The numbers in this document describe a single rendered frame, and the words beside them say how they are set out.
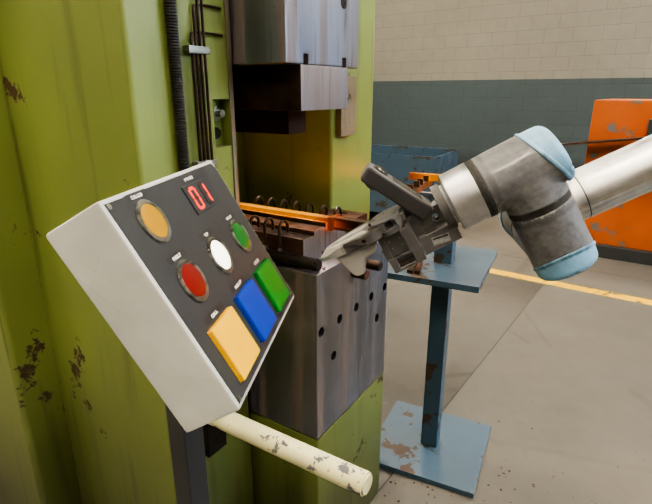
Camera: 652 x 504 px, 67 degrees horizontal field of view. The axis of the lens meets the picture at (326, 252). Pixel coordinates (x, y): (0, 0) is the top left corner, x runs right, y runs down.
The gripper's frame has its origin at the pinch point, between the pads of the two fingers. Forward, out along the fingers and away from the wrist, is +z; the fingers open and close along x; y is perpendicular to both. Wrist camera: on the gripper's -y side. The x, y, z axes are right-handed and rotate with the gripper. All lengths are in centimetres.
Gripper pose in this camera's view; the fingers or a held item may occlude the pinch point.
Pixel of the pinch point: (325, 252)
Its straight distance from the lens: 78.7
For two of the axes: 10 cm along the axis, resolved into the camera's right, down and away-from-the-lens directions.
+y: 5.0, 8.4, 2.0
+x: 1.3, -3.0, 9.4
